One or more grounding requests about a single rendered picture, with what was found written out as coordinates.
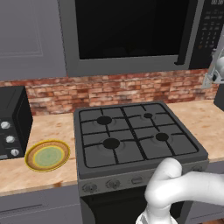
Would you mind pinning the black box-shaped appliance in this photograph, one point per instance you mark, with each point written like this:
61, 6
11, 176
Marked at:
219, 97

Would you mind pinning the grey stove knob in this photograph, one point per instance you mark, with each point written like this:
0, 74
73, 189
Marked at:
89, 187
136, 180
113, 183

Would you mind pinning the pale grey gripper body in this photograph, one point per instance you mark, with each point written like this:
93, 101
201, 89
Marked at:
213, 65

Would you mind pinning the yellow and green plate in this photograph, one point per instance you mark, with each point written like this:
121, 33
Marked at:
47, 156

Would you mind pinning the white toaster oven knob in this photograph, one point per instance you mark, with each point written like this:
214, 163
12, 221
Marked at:
15, 152
10, 139
5, 125

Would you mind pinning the grey microwave oven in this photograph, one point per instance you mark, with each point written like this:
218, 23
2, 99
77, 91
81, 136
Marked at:
116, 67

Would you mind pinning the dark oven door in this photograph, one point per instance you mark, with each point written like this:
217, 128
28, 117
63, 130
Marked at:
113, 208

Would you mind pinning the grey microwave door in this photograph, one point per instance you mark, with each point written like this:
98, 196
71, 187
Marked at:
122, 65

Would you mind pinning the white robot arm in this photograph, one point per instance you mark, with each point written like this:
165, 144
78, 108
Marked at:
175, 186

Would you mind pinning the black toaster oven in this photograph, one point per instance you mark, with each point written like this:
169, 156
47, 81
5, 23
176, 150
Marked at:
17, 108

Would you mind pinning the grey drawer front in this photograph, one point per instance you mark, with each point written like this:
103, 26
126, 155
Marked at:
35, 198

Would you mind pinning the grey wall cupboard door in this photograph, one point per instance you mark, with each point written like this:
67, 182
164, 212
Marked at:
29, 35

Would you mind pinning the grey gas stove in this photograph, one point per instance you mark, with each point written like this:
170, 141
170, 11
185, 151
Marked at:
134, 163

